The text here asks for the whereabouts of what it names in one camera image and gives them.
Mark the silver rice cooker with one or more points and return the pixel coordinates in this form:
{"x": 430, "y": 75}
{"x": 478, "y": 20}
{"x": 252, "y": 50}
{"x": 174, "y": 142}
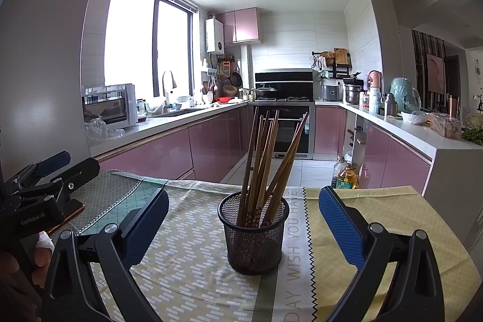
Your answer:
{"x": 331, "y": 91}

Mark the green checked cloth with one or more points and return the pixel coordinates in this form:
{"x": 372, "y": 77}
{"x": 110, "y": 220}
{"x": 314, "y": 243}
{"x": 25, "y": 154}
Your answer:
{"x": 113, "y": 190}

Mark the pink upper cabinet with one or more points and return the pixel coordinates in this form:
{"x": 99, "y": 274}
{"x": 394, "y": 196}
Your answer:
{"x": 241, "y": 26}

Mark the black smartphone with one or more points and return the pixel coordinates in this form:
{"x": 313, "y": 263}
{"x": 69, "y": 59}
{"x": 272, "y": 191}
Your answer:
{"x": 73, "y": 210}

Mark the person's left hand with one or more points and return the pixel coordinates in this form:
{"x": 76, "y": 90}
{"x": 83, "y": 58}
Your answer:
{"x": 42, "y": 254}

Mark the black wall rack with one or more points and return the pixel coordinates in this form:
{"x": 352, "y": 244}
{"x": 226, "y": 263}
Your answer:
{"x": 327, "y": 70}

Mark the wok with glass lid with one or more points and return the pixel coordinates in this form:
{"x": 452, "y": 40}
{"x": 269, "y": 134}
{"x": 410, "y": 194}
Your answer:
{"x": 266, "y": 90}

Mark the dark liquid bottle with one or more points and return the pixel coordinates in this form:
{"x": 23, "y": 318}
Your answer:
{"x": 339, "y": 171}

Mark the built-in black oven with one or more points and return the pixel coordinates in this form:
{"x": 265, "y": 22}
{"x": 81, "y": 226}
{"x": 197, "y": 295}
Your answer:
{"x": 281, "y": 129}

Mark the grey refrigerator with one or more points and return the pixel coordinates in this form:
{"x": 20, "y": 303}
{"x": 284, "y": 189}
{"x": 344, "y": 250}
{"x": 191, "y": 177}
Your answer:
{"x": 49, "y": 61}

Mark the yellow cooking oil bottle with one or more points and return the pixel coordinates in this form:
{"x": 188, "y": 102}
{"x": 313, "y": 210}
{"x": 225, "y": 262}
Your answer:
{"x": 347, "y": 178}

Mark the yellow cloth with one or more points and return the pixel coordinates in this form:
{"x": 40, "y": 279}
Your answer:
{"x": 396, "y": 209}

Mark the clear plastic bag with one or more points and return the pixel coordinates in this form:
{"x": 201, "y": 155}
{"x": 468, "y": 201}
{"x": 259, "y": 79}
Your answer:
{"x": 96, "y": 129}

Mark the beige dash-patterned tablecloth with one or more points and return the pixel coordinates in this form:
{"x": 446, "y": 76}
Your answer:
{"x": 188, "y": 224}

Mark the group of wooden chopsticks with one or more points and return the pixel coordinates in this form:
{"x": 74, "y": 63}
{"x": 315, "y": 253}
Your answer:
{"x": 262, "y": 156}

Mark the framed wall picture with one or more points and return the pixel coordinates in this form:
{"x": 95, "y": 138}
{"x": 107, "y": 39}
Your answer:
{"x": 436, "y": 73}

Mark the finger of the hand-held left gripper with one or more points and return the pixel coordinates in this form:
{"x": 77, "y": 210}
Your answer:
{"x": 53, "y": 163}
{"x": 83, "y": 171}

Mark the clear plastic food container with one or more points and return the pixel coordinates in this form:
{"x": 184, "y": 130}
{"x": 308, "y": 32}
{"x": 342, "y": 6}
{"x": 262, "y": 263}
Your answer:
{"x": 445, "y": 126}

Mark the hanging frying pan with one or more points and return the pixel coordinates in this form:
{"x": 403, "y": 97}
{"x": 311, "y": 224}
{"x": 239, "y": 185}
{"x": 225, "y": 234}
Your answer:
{"x": 236, "y": 78}

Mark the steel kitchen faucet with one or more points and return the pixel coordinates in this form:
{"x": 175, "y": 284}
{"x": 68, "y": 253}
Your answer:
{"x": 168, "y": 80}

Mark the copper tumbler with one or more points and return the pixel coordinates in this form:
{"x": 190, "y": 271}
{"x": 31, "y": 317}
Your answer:
{"x": 452, "y": 106}

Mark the green leafy vegetables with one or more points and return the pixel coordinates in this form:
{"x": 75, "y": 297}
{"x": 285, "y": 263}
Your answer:
{"x": 473, "y": 135}

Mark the stainless steel pot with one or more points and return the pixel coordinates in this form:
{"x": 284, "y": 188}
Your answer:
{"x": 351, "y": 93}

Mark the wooden cutting board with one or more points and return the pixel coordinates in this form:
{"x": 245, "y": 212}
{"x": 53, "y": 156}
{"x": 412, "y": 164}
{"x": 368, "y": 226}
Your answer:
{"x": 340, "y": 56}

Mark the steel thermos flask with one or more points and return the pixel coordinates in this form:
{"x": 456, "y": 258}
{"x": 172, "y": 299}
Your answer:
{"x": 390, "y": 105}

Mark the pink kettle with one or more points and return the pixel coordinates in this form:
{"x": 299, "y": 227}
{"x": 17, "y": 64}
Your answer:
{"x": 374, "y": 80}

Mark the narrow pink base cabinet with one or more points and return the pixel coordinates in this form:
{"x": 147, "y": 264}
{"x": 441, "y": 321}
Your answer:
{"x": 327, "y": 129}

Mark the white microwave oven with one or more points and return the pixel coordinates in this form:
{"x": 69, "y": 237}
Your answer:
{"x": 109, "y": 110}

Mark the black mesh holder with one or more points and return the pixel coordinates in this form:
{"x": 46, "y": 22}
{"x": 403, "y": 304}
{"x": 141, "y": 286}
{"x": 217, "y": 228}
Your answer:
{"x": 253, "y": 250}

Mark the red basin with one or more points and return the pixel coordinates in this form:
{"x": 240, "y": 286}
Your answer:
{"x": 225, "y": 99}

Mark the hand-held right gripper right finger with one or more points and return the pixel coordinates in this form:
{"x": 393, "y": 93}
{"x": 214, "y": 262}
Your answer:
{"x": 339, "y": 227}

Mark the kitchen window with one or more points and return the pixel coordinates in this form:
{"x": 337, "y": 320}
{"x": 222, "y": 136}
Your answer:
{"x": 128, "y": 39}

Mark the black range hood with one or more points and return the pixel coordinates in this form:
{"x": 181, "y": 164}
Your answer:
{"x": 283, "y": 80}

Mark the white water heater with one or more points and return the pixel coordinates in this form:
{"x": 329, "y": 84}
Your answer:
{"x": 214, "y": 35}

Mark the pink base cabinet run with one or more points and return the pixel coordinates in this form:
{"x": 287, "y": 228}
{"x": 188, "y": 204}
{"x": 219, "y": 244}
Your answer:
{"x": 396, "y": 159}
{"x": 158, "y": 152}

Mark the teal covered appliance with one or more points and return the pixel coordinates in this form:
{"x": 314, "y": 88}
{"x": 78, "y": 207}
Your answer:
{"x": 403, "y": 95}

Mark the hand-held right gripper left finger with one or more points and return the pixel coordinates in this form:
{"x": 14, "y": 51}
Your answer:
{"x": 145, "y": 227}

